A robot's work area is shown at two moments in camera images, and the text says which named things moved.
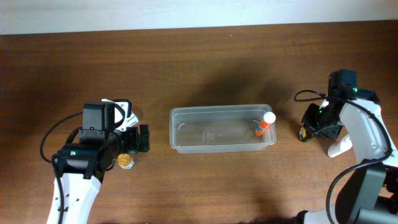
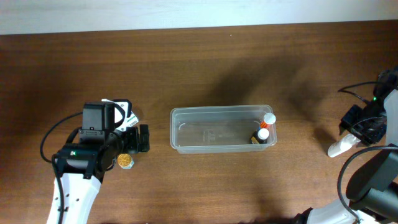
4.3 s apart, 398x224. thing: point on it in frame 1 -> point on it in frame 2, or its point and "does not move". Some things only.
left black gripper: [133, 140] does not move
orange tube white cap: [269, 117] does not move
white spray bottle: [342, 145] does not move
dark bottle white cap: [303, 134] -> [260, 136]
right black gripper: [315, 121] -> [352, 118]
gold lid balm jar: [125, 161] does not move
